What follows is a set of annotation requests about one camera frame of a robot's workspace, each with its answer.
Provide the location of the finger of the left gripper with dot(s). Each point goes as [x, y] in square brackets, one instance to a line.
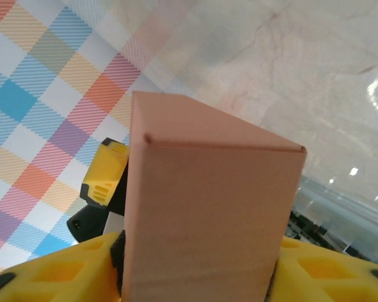
[107, 170]

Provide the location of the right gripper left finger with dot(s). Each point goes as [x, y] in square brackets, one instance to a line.
[56, 277]

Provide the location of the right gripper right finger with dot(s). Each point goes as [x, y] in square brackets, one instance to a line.
[334, 277]

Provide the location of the pink paper box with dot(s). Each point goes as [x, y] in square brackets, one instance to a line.
[208, 204]

